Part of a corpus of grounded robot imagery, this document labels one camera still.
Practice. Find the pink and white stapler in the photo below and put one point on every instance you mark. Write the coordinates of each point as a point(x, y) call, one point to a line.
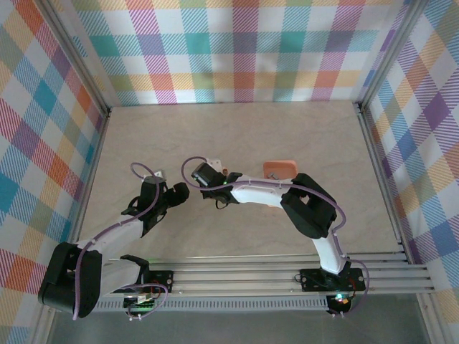
point(225, 172)

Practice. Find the controller circuit board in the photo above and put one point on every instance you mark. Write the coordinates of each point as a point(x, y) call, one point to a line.
point(143, 304)
point(339, 300)

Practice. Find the aluminium frame post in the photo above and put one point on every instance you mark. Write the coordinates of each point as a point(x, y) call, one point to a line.
point(391, 53)
point(77, 61)

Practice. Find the right controller circuit board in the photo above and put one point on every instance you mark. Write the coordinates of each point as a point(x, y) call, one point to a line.
point(339, 300)

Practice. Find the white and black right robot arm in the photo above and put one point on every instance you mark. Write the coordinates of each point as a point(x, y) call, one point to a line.
point(258, 190)

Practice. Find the orange plastic tray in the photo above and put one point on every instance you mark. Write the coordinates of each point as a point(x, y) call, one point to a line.
point(279, 166)

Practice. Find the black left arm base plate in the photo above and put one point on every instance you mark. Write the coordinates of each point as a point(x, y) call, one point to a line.
point(161, 279)

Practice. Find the aluminium table side rail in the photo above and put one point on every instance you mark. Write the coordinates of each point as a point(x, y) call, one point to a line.
point(376, 161)
point(91, 172)

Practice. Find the left controller circuit board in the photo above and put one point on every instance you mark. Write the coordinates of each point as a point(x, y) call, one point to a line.
point(143, 304)

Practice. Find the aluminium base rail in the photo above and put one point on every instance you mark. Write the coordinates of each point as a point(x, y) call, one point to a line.
point(233, 276)

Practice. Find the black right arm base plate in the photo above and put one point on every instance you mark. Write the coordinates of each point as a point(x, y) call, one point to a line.
point(312, 279)

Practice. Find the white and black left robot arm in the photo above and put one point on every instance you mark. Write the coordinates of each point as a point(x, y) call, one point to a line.
point(114, 233)

